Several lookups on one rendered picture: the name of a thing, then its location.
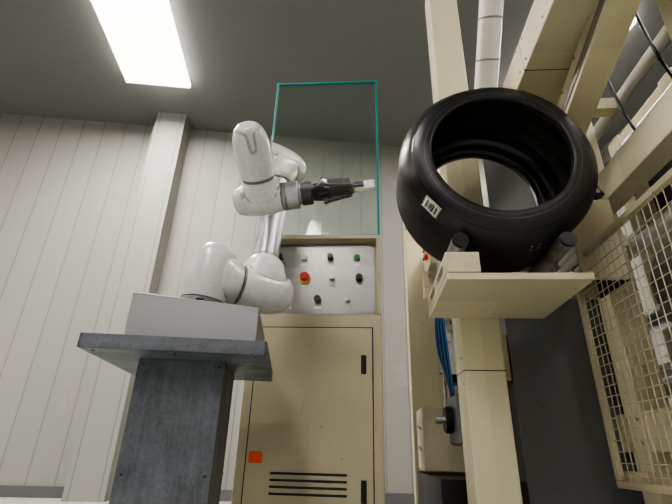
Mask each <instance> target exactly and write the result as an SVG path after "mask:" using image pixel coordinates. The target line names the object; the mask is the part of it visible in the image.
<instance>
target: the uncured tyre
mask: <svg viewBox="0 0 672 504"><path fill-rule="evenodd" d="M470 158H476V159H485V160H490V161H494V162H497V163H499V164H502V165H504V166H506V167H508V168H509V169H511V170H512V171H514V172H515V173H516V174H518V175H519V176H520V177H521V178H522V179H523V180H524V181H525V182H526V184H527V185H528V187H529V188H530V190H531V192H532V194H533V196H534V199H535V202H536V207H533V208H528V209H523V210H499V209H493V208H489V207H485V206H482V205H479V204H476V203H474V202H472V201H470V200H468V199H466V198H464V197H463V196H461V195H460V194H458V193H457V192H455V191H454V190H453V189H452V188H451V187H450V186H449V185H448V184H447V183H446V182H445V181H444V180H443V178H442V177H441V175H440V174H439V172H438V169H439V168H440V167H442V166H444V165H446V164H448V163H450V162H453V161H457V160H461V159H470ZM597 184H598V165H597V160H596V156H595V153H594V150H593V148H592V145H591V143H590V142H589V140H588V138H587V136H586V135H585V134H584V132H583V131H582V130H581V128H580V127H579V126H578V125H577V124H576V123H575V122H574V121H573V120H572V119H571V118H570V117H569V116H568V115H567V114H566V113H565V112H564V111H563V110H561V109H560V108H559V107H557V106H556V105H554V104H552V103H551V102H549V101H547V100H545V99H543V98H541V97H539V96H536V95H534V94H531V93H528V92H525V91H521V90H516V89H510V88H501V87H487V88H478V89H472V90H466V91H462V92H458V93H455V94H452V95H450V96H447V97H445V98H443V99H441V100H439V101H437V102H436V103H434V104H433V105H431V106H430V107H429V108H427V109H426V110H425V111H424V112H423V113H422V114H421V115H420V116H419V117H418V118H417V119H416V121H415V122H414V123H413V125H412V126H411V128H410V130H409V131H408V133H407V135H406V137H405V139H404V141H403V144H402V147H401V151H400V158H399V167H398V176H397V185H396V200H397V206H398V210H399V213H400V216H401V218H402V221H403V223H404V225H405V227H406V229H407V230H408V232H409V234H410V235H411V237H412V238H413V239H414V240H415V242H416V243H417V244H418V245H419V246H420V247H421V248H422V249H423V250H424V251H426V252H427V253H428V254H429V255H431V256H432V257H434V258H435V259H437V260H438V261H440V262H442V259H443V257H444V254H445V252H447V249H448V247H449V244H450V242H451V239H452V237H453V235H454V234H455V233H458V232H461V233H464V234H466V235H467V236H468V238H469V243H468V245H467V247H466V249H465V251H464V252H479V258H480V266H481V273H501V272H502V270H503V269H504V267H505V266H506V265H507V267H506V268H505V269H504V271H503V272H502V273H511V272H515V271H518V270H522V269H525V268H528V267H530V266H532V265H534V264H535V263H536V262H537V261H538V259H539V258H540V257H541V256H542V255H543V254H544V253H545V251H546V250H547V249H548V248H549V247H550V246H551V245H552V244H553V242H554V241H555V240H556V239H557V238H558V237H559V236H560V235H561V234H562V233H563V232H572V231H573V230H574V229H575V228H576V227H577V226H578V225H579V224H580V222H581V221H582V220H583V219H584V217H585V216H586V214H587V213H588V211H589V209H590V207H591V205H592V202H593V200H594V196H595V193H596V189H597ZM426 195H427V196H428V197H430V198H431V199H432V200H433V201H434V202H435V203H436V204H437V205H438V206H439V207H440V208H441V211H440V213H439V214H438V216H437V218H436V219H435V218H434V217H433V216H432V215H431V214H430V213H429V212H428V211H427V210H426V209H425V208H424V207H423V206H422V205H421V204H422V202H423V200H424V198H425V196H426ZM542 242H543V245H542V247H541V248H540V249H537V250H533V251H528V249H529V246H530V245H534V244H538V243H542ZM527 251H528V252H527Z"/></svg>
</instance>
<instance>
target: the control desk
mask: <svg viewBox="0 0 672 504"><path fill-rule="evenodd" d="M279 259H280V260H281V262H282V263H283V265H284V269H285V273H286V278H287V279H289V280H290V281H291V283H292V285H293V287H294V299H293V302H292V304H291V306H290V307H289V308H288V309H287V310H286V311H284V312H281V313H277V314H272V315H265V314H260V316H261V321H262V326H263V332H264V337H265V340H264V341H267V343H268V349H269V355H270V359H271V366H272V371H273V372H272V381H271V382H270V381H246V380H244V389H243V398H242V407H241V416H240V425H239V435H238V444H237V453H236V462H235V472H234V481H233V490H232V499H231V504H385V469H384V415H383V361H382V316H381V315H382V307H381V253H380V235H283V236H282V240H281V247H280V253H279ZM249 451H260V452H262V461H261V463H248V459H249Z"/></svg>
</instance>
